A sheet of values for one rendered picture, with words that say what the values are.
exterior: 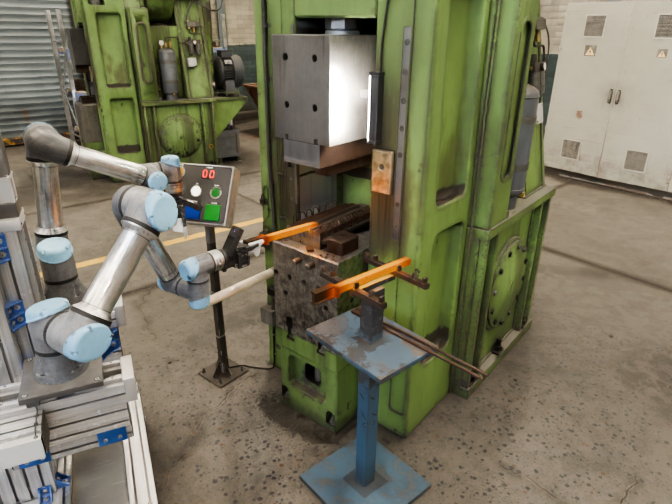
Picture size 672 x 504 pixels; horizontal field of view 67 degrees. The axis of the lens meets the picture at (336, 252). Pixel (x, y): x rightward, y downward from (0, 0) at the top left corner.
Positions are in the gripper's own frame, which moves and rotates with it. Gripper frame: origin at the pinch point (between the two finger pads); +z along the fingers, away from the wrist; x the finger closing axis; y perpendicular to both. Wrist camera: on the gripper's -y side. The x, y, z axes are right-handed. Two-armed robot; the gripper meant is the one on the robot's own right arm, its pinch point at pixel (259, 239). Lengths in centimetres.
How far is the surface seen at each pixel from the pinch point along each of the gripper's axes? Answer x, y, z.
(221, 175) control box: -46, -14, 20
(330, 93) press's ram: 13, -54, 26
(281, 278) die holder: -10.7, 27.9, 22.3
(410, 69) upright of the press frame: 38, -64, 39
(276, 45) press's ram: -14, -70, 25
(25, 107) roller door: -776, 33, 212
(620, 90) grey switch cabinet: 5, -33, 564
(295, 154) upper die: -5.6, -28.9, 26.2
